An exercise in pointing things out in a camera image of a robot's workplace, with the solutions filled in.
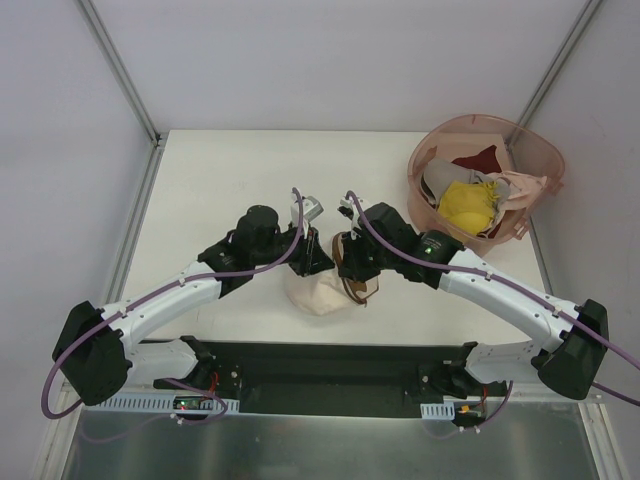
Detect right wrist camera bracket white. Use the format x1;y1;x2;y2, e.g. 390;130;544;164
338;198;358;221

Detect beige round mesh laundry bag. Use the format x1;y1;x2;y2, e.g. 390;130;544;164
283;232;381;317

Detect white cable duct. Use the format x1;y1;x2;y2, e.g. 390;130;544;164
93;393;240;415
420;401;456;421

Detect left aluminium frame post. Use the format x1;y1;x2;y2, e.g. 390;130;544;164
74;0;162;147

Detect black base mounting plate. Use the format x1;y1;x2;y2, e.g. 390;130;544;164
149;340;519;416

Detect right white cable duct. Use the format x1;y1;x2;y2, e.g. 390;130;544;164
420;401;456;421

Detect yellow bra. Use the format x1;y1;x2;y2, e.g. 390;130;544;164
437;181;499;235

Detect grey beige bra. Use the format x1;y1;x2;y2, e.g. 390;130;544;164
420;158;483;207

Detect aluminium frame post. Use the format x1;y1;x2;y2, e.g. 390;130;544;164
74;0;162;147
517;0;606;128

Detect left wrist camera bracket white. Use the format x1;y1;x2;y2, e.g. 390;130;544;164
290;196;324;238

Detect dark red garment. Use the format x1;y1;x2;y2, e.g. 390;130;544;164
452;145;502;175

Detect wrist camera bracket white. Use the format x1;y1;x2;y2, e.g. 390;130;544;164
290;196;324;238
338;198;358;221

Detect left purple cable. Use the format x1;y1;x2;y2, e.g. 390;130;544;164
40;186;309;441

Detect right aluminium frame post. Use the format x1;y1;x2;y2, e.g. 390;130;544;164
517;0;606;128

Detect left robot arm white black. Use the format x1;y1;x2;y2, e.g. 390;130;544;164
52;197;334;406

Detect left white cable duct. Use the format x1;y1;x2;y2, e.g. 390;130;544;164
93;393;240;415

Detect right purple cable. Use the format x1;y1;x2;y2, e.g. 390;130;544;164
345;191;640;439

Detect pink translucent plastic basket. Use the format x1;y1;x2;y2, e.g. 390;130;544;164
407;114;565;256

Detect purple cable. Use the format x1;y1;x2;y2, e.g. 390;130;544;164
345;191;640;439
40;186;309;441

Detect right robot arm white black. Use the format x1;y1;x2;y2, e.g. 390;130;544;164
338;199;608;400

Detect light pink garment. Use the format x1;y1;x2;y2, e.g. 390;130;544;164
487;171;548;224

